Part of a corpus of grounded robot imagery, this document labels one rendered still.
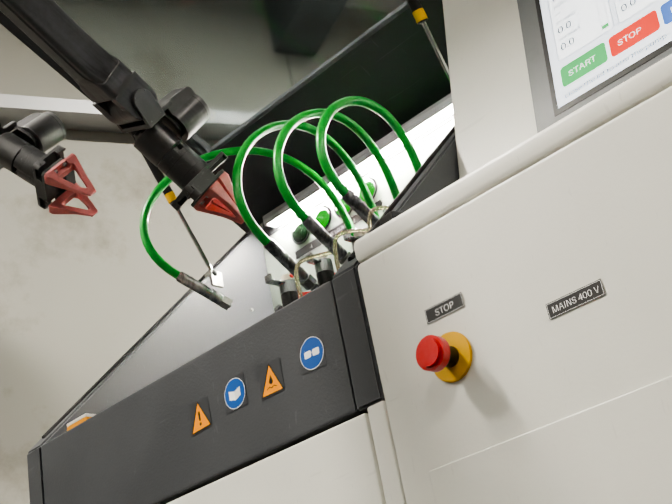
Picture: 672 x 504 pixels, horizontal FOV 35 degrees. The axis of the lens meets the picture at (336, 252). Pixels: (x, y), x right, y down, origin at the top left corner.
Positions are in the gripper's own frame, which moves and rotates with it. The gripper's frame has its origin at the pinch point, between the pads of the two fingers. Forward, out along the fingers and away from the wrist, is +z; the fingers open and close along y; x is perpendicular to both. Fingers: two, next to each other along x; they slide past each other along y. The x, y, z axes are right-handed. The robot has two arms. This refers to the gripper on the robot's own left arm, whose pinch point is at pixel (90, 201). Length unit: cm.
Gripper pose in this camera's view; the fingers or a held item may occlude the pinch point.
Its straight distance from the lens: 179.7
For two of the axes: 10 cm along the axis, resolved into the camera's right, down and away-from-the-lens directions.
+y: -1.1, 6.3, 7.7
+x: -5.5, 6.0, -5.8
